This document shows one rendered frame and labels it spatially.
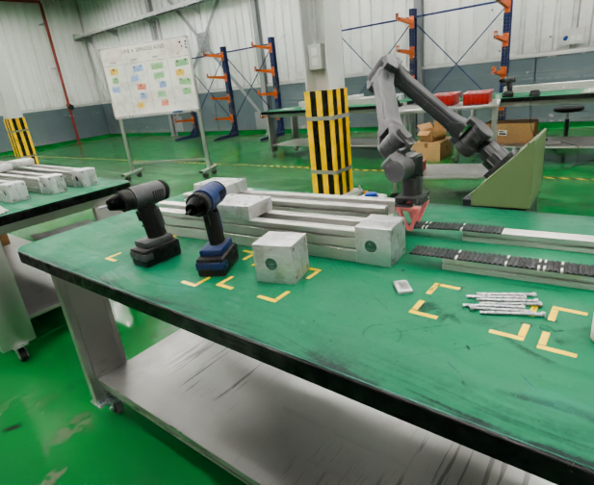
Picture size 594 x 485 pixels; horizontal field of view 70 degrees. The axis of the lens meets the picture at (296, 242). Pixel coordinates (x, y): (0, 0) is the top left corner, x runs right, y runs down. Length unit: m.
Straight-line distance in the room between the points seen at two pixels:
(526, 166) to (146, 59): 6.09
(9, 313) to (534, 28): 8.16
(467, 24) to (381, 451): 8.22
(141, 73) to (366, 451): 6.35
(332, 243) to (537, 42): 7.85
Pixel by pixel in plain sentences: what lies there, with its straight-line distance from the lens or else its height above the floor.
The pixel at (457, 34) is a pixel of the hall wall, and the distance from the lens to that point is 9.03.
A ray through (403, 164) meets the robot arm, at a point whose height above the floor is 1.00.
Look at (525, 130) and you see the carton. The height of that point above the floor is 0.38.
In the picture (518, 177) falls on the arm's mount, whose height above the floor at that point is 0.88.
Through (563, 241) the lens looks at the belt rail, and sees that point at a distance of 1.17.
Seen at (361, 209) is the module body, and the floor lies 0.86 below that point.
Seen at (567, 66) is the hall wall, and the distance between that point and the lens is 8.63.
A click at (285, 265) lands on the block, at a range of 0.97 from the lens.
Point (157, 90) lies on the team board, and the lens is 6.92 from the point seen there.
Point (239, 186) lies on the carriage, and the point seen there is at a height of 0.89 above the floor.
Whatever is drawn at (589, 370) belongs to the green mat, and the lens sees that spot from 0.78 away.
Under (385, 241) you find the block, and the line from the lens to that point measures 1.02.
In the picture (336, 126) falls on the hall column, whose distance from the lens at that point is 4.41.
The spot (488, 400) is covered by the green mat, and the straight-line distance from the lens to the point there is 0.68.
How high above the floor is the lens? 1.22
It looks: 21 degrees down
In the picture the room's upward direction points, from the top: 6 degrees counter-clockwise
